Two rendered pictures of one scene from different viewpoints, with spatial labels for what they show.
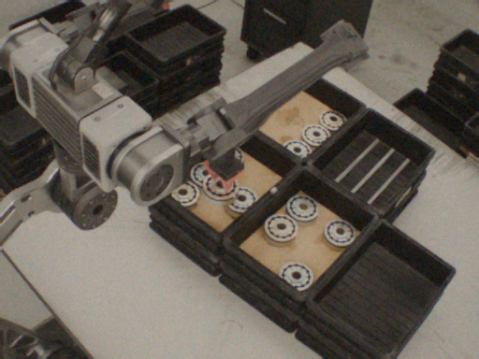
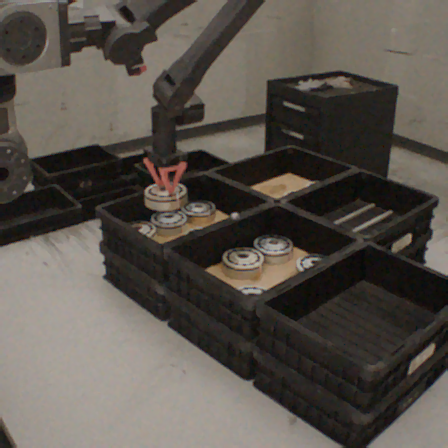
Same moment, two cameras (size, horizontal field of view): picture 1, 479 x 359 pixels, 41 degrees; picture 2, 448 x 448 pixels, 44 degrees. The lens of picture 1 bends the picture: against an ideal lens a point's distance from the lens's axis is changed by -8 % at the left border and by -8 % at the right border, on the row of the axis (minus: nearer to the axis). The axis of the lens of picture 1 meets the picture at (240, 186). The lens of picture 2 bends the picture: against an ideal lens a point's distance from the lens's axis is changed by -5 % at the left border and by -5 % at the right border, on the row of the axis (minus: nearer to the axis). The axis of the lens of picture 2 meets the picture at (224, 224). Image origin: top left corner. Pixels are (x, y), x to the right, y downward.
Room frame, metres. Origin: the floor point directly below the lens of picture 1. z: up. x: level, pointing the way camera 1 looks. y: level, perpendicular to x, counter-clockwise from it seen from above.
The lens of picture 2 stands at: (0.05, -0.39, 1.58)
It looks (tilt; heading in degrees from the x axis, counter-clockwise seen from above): 26 degrees down; 13
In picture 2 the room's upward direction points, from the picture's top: 1 degrees clockwise
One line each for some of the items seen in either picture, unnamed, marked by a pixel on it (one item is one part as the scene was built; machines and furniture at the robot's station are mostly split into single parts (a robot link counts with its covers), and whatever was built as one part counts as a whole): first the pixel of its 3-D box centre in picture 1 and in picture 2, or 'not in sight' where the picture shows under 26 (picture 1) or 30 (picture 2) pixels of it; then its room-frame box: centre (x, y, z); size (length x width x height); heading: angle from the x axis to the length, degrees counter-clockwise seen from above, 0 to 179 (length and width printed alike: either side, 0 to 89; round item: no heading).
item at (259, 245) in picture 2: (302, 208); (273, 244); (1.39, -0.20, 0.86); 0.10 x 0.10 x 0.01
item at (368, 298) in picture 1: (380, 295); (366, 320); (1.09, -0.45, 0.87); 0.40 x 0.30 x 0.11; 147
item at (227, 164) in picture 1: (224, 154); (164, 143); (1.29, 0.05, 1.15); 0.10 x 0.07 x 0.07; 50
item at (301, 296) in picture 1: (304, 229); (266, 248); (1.26, -0.20, 0.92); 0.40 x 0.30 x 0.02; 147
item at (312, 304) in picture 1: (384, 286); (370, 300); (1.09, -0.45, 0.92); 0.40 x 0.30 x 0.02; 147
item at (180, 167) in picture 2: (224, 175); (167, 172); (1.28, 0.04, 1.07); 0.07 x 0.07 x 0.09; 50
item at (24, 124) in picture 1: (36, 142); (32, 253); (1.93, 0.91, 0.37); 0.40 x 0.30 x 0.45; 141
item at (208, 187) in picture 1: (221, 185); (165, 191); (1.28, 0.05, 1.02); 0.10 x 0.10 x 0.01
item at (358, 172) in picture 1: (370, 169); (360, 219); (1.59, -0.42, 0.87); 0.40 x 0.30 x 0.11; 147
